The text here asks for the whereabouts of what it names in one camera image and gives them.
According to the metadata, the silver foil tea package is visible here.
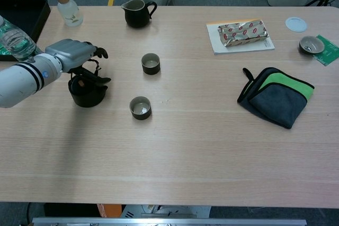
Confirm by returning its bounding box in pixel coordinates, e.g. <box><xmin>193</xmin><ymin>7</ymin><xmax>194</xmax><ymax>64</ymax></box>
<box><xmin>217</xmin><ymin>20</ymin><xmax>270</xmax><ymax>48</ymax></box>

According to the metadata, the folded grey green cloth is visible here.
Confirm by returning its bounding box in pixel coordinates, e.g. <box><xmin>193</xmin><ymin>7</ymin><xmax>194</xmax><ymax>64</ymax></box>
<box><xmin>237</xmin><ymin>67</ymin><xmax>315</xmax><ymax>130</ymax></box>

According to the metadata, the white round lid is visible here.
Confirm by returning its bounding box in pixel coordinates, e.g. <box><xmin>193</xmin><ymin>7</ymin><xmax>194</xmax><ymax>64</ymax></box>
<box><xmin>284</xmin><ymin>16</ymin><xmax>308</xmax><ymax>33</ymax></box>

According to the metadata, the white robot base chassis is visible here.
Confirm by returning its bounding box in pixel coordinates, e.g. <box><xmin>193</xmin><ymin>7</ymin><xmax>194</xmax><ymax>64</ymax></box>
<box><xmin>120</xmin><ymin>204</ymin><xmax>212</xmax><ymax>219</ymax></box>

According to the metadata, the green card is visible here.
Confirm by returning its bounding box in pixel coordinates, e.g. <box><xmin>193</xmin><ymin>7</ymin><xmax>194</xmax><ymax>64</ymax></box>
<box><xmin>313</xmin><ymin>34</ymin><xmax>339</xmax><ymax>67</ymax></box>

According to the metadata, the black tray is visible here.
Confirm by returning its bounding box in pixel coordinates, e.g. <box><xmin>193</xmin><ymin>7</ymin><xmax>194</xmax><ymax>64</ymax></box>
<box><xmin>0</xmin><ymin>0</ymin><xmax>51</xmax><ymax>62</ymax></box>

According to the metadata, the frosted glass bottle wooden cap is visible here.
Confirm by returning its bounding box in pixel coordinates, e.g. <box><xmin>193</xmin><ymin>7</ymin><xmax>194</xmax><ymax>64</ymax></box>
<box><xmin>55</xmin><ymin>0</ymin><xmax>84</xmax><ymax>28</ymax></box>

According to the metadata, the black iron teapot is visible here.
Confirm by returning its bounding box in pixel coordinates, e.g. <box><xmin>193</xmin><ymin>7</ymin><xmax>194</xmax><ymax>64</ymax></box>
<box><xmin>67</xmin><ymin>59</ymin><xmax>109</xmax><ymax>108</ymax></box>

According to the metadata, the aluminium rail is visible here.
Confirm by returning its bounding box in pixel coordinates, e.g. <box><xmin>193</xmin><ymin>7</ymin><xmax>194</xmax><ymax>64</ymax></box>
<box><xmin>32</xmin><ymin>216</ymin><xmax>307</xmax><ymax>226</ymax></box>

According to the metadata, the orange brown seat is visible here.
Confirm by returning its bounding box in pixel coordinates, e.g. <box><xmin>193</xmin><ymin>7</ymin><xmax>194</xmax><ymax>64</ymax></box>
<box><xmin>96</xmin><ymin>203</ymin><xmax>123</xmax><ymax>219</ymax></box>

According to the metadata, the black ceramic pitcher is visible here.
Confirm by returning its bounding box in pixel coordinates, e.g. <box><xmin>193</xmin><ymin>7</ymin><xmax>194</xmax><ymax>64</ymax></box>
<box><xmin>121</xmin><ymin>0</ymin><xmax>158</xmax><ymax>29</ymax></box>

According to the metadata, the white notebook orange edge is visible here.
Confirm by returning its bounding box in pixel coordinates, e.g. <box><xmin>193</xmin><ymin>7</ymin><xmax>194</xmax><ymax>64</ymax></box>
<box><xmin>206</xmin><ymin>18</ymin><xmax>275</xmax><ymax>56</ymax></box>

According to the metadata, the clear plastic water bottle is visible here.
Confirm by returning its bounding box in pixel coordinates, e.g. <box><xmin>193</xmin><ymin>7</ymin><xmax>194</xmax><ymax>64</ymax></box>
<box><xmin>0</xmin><ymin>15</ymin><xmax>37</xmax><ymax>62</ymax></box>

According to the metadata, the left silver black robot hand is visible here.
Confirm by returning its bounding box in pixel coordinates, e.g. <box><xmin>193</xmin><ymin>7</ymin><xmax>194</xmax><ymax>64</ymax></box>
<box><xmin>44</xmin><ymin>38</ymin><xmax>112</xmax><ymax>87</ymax></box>

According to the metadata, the small dark ceramic bowl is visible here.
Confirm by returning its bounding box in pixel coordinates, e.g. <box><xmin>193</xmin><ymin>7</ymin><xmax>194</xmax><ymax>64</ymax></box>
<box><xmin>299</xmin><ymin>35</ymin><xmax>325</xmax><ymax>55</ymax></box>

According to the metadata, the grey ceramic teacup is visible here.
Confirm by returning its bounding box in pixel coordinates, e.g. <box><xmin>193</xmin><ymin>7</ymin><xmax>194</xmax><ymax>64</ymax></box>
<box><xmin>129</xmin><ymin>96</ymin><xmax>153</xmax><ymax>121</ymax></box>
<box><xmin>140</xmin><ymin>52</ymin><xmax>162</xmax><ymax>76</ymax></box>

